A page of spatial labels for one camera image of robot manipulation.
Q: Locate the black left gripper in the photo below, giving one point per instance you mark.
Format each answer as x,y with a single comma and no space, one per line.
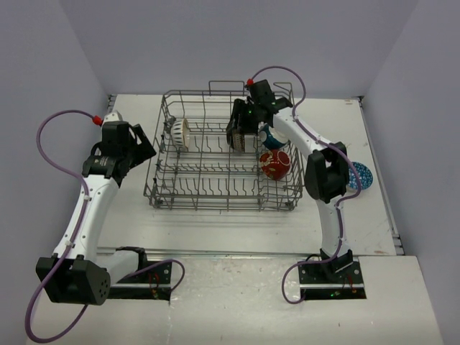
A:
144,150

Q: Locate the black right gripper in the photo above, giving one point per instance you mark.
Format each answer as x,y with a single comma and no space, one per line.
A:
240,108

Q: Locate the red diamond pattern bowl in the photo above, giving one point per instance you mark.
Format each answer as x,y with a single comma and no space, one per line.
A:
365,176

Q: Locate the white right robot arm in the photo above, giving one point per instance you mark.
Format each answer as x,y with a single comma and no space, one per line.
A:
327,167

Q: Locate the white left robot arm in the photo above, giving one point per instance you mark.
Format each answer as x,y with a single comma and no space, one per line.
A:
72,274

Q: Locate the black gold patterned bowl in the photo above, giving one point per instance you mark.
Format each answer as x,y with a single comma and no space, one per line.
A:
236,141

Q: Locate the red floral bowl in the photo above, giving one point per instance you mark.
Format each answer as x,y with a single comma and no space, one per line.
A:
275,164

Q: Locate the white bowl teal stripes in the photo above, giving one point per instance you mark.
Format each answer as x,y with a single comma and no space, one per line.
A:
180,133

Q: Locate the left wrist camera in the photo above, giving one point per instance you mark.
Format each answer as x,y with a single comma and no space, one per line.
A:
112,117

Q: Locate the grey wire dish rack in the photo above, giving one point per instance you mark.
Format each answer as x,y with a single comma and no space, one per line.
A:
209,174

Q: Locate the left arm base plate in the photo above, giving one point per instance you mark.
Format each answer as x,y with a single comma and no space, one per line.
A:
152,285

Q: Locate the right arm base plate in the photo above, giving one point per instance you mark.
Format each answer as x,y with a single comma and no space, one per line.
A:
317,284

